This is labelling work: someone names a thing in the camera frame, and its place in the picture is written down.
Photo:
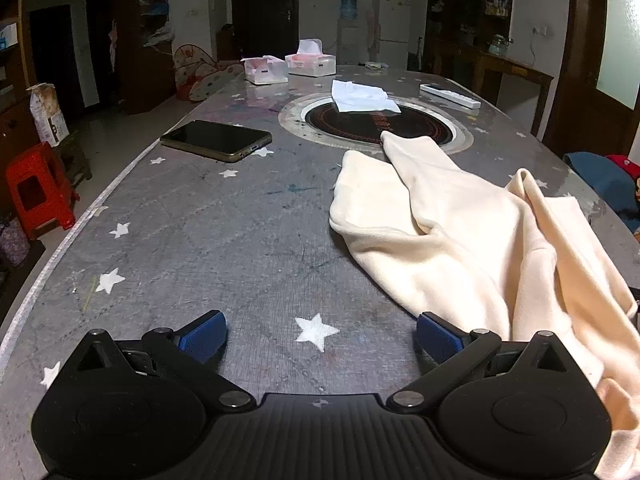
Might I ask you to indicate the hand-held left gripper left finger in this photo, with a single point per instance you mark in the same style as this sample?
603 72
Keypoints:
206 334

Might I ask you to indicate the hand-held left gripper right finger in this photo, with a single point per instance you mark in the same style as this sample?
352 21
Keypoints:
440 337

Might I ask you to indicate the cream fleece garment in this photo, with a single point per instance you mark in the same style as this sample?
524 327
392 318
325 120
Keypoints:
475 240

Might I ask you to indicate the black smartphone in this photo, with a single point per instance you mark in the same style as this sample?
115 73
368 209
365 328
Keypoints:
215 140

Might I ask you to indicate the speckled grey container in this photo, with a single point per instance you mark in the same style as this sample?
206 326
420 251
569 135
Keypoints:
12 242

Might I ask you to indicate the dark low stool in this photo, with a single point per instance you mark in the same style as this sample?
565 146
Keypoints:
75 160

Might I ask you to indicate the blue covered sofa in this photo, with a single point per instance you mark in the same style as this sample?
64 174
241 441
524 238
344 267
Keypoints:
595 175

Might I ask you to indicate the round built-in induction cooker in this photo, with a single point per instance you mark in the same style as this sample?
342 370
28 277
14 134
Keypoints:
345 127

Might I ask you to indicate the red plastic stool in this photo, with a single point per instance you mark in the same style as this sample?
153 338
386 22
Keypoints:
35 165

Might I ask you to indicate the white remote control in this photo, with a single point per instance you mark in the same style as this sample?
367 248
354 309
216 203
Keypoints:
450 95

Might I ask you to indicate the white tissue sheet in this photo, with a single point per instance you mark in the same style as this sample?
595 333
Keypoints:
360 96

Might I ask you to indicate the floral mesh food cover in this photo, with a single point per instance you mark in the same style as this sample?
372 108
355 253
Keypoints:
200 75

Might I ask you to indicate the white brown paper sack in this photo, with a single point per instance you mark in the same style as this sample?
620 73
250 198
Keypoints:
47 115

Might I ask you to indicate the wooden side table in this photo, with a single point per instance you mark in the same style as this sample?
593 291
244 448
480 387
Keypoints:
505 65

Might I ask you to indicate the small clear packet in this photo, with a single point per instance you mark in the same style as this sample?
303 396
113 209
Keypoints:
375 65

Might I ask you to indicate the pink tissue box with tissue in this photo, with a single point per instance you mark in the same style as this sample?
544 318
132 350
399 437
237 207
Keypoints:
310 65

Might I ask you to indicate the dark chair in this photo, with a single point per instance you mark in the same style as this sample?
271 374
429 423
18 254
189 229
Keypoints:
227 42

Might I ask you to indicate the glass jar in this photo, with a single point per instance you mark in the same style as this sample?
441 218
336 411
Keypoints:
497 47

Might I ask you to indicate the white water dispenser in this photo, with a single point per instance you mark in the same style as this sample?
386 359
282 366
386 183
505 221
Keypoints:
350 42

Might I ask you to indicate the wooden door with frosted glass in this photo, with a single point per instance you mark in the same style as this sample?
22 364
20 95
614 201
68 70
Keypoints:
575 60

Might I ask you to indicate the white refrigerator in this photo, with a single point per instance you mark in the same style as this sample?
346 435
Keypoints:
392 25

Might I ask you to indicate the dark entrance door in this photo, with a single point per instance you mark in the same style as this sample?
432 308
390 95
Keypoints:
260 10

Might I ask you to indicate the blue water bottle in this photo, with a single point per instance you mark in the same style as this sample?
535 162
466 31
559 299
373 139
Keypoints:
350 9

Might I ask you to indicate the dark wooden arched wall cabinet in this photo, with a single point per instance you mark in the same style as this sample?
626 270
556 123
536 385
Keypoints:
125 85

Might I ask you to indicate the white wall socket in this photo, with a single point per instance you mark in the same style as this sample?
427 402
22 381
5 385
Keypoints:
540 30

